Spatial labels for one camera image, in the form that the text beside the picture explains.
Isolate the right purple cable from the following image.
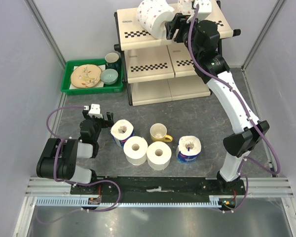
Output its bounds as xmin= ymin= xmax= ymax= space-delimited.
xmin=188 ymin=3 xmax=281 ymax=214

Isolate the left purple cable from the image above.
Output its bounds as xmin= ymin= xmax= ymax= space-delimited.
xmin=36 ymin=105 xmax=121 ymax=225

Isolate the floral white paper towel roll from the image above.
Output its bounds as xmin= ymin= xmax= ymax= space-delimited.
xmin=177 ymin=0 xmax=194 ymax=15

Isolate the yellow ceramic mug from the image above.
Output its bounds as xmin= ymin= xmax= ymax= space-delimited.
xmin=150 ymin=123 xmax=173 ymax=142

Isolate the floral ceramic plate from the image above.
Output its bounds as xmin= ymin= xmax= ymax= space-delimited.
xmin=70 ymin=64 xmax=103 ymax=89

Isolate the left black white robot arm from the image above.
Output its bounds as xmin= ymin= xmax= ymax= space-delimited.
xmin=36 ymin=110 xmax=114 ymax=194

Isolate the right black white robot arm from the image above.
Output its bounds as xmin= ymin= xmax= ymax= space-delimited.
xmin=165 ymin=13 xmax=269 ymax=195

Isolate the plain white paper towel roll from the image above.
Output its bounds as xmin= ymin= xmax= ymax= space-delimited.
xmin=147 ymin=141 xmax=172 ymax=171
xmin=123 ymin=136 xmax=148 ymax=166

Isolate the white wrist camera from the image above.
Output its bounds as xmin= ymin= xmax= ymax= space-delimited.
xmin=187 ymin=0 xmax=212 ymax=22
xmin=88 ymin=104 xmax=103 ymax=119

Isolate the cream three-tier shelf rack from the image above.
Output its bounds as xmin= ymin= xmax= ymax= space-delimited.
xmin=113 ymin=0 xmax=242 ymax=107

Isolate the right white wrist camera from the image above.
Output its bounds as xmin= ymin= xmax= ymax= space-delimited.
xmin=187 ymin=0 xmax=212 ymax=22

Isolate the blue wrapped paper towel roll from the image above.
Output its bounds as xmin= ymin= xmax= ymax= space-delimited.
xmin=176 ymin=136 xmax=202 ymax=163
xmin=111 ymin=119 xmax=135 ymax=148

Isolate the dark green mug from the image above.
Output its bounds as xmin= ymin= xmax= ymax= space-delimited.
xmin=105 ymin=52 xmax=119 ymax=71

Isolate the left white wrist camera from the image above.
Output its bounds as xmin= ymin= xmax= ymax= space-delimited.
xmin=88 ymin=104 xmax=103 ymax=119

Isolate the blue slotted cable duct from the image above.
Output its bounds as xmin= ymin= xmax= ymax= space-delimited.
xmin=36 ymin=197 xmax=230 ymax=208

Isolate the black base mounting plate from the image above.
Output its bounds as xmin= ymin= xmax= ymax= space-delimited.
xmin=70 ymin=175 xmax=247 ymax=205

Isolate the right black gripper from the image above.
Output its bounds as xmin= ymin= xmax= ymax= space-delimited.
xmin=165 ymin=13 xmax=204 ymax=61

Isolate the purple cable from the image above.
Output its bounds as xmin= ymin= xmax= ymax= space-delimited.
xmin=36 ymin=105 xmax=121 ymax=225
xmin=188 ymin=3 xmax=281 ymax=214

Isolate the light green ceramic bowl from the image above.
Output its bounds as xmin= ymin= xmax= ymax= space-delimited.
xmin=100 ymin=69 xmax=118 ymax=85

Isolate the green plastic tray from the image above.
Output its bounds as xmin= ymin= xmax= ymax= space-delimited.
xmin=61 ymin=58 xmax=124 ymax=96

